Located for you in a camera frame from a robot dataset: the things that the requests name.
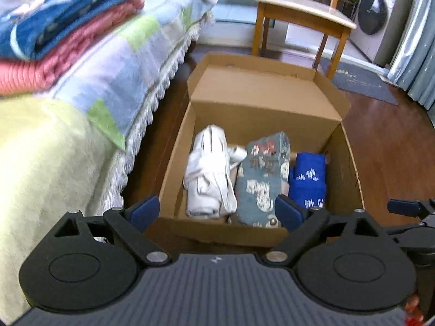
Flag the pink folded towel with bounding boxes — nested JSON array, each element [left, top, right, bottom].
[[1, 0, 144, 96]]

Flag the blue printed shopping bag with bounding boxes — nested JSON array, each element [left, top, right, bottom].
[[288, 152, 327, 209]]

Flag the blue patterned folded towel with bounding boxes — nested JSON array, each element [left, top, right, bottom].
[[1, 0, 128, 61]]

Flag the light blue curtain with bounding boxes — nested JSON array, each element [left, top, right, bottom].
[[387, 0, 434, 110]]

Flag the wooden stool white top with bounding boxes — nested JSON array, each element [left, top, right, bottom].
[[251, 0, 356, 80]]

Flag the patchwork pastel blanket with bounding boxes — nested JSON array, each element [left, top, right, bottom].
[[0, 0, 219, 211]]

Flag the white folded tote bag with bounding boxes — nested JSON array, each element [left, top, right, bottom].
[[183, 125, 247, 219]]

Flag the grey patterned folded bag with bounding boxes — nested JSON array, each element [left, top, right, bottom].
[[234, 132, 290, 228]]

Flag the grey floor mat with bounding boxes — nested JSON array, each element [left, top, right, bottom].
[[332, 62, 397, 105]]

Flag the white front-load washing machine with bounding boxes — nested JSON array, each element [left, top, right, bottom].
[[350, 0, 413, 67]]

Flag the brown cardboard storage box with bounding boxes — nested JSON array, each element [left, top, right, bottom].
[[159, 52, 364, 247]]

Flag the light green sofa seat cover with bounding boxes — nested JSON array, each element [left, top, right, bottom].
[[1, 96, 114, 324]]

